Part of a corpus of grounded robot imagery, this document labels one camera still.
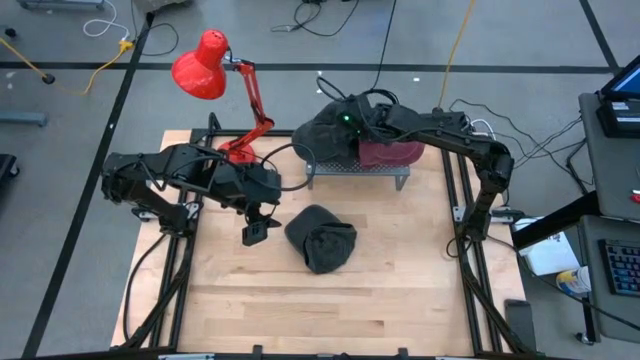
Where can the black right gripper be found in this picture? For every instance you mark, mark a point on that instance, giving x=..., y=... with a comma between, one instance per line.
x=372, y=120

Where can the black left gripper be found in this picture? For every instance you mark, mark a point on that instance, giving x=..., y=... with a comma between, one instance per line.
x=261, y=211

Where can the maroon bucket hat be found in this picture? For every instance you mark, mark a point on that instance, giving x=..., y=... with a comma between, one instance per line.
x=395, y=154

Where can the dark grey bucket hat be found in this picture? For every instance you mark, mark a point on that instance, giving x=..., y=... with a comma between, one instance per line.
x=320, y=245
x=320, y=135

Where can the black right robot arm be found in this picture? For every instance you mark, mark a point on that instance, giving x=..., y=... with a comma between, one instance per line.
x=465, y=140

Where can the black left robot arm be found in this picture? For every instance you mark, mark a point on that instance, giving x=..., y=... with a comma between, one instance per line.
x=165, y=165

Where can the grey perforated metal shelf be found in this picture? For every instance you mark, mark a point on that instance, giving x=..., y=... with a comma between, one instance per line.
x=350, y=169

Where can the red desk lamp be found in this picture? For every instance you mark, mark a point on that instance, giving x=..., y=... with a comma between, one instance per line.
x=200, y=70

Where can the black desk beam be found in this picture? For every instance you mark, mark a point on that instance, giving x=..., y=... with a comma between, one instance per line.
x=550, y=225

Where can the white paper sheet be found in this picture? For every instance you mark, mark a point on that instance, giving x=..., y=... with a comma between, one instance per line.
x=550, y=257

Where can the black desktop device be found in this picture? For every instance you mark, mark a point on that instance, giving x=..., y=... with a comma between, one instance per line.
x=615, y=125

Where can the black smartphone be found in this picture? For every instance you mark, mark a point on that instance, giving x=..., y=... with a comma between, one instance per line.
x=520, y=325

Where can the white and yellow bottle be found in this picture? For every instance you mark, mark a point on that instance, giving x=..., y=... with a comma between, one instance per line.
x=572, y=281

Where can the black monitor with blue screen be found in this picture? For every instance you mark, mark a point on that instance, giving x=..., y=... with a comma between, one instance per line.
x=627, y=80

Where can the black caster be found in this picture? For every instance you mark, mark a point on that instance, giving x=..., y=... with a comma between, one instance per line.
x=10, y=33
x=48, y=78
x=584, y=338

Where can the grey floor foot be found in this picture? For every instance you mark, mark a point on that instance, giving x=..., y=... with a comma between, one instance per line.
x=60, y=4
x=22, y=119

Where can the red button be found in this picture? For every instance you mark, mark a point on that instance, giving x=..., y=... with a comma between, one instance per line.
x=636, y=196

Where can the black keyboard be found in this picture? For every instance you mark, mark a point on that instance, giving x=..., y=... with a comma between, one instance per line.
x=622, y=267

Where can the grey keyboard desk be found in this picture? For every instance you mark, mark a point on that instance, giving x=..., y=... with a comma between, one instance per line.
x=592, y=310

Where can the black aluminium table frame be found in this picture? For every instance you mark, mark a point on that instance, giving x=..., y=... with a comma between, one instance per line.
x=282, y=133

